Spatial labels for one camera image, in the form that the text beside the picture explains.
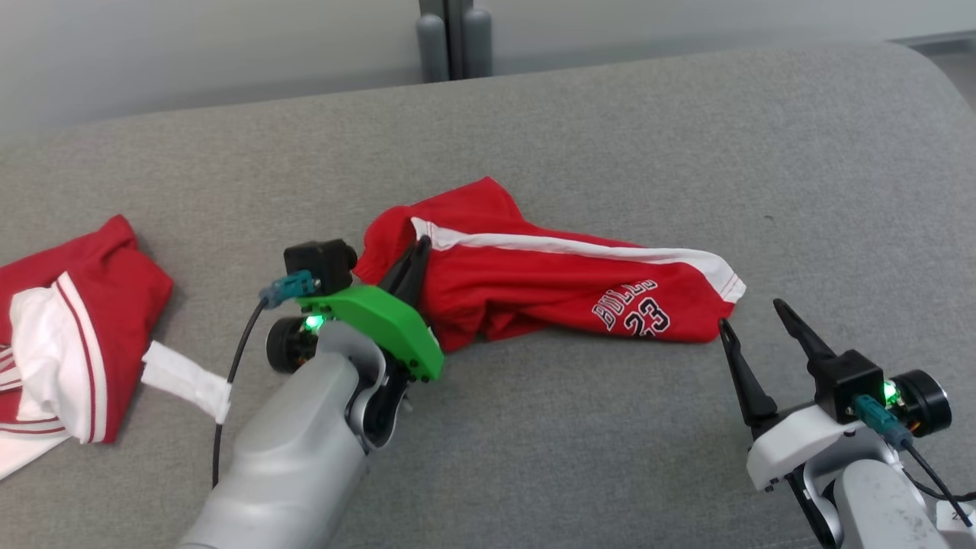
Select red and white jersey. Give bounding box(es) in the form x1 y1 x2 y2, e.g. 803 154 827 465
0 215 175 481

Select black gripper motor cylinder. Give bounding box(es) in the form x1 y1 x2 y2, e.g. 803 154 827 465
265 316 319 374
888 370 952 438

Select white paper cable tag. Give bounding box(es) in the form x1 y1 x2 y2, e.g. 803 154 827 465
936 499 976 549

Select teal cable connector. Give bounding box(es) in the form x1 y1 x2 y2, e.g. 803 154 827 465
854 394 913 449
258 270 317 308

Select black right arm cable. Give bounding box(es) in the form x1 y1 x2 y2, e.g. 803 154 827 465
902 442 976 528

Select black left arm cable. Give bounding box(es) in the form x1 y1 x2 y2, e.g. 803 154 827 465
212 301 268 489

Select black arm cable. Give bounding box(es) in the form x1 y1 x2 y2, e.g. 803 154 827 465
902 442 976 528
212 301 268 489

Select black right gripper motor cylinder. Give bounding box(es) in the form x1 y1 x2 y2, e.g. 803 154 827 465
888 370 952 438

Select teal right cable connector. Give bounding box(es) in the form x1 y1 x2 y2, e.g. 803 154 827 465
854 394 913 449

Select red Bulls 23 shorts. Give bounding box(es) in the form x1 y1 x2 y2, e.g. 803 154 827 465
353 177 746 353

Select white tape flag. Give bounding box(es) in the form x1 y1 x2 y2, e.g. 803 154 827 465
142 341 232 425

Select dark grey vertical pillar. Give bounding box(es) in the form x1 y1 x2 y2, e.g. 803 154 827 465
419 0 475 81

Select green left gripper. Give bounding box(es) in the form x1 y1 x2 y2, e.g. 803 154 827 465
297 235 445 382

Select teal left cable connector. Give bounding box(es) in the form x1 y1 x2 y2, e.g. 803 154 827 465
258 270 317 308

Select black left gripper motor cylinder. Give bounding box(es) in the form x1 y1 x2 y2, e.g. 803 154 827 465
265 316 319 374

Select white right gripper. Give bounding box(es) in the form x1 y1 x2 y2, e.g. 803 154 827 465
718 298 901 493

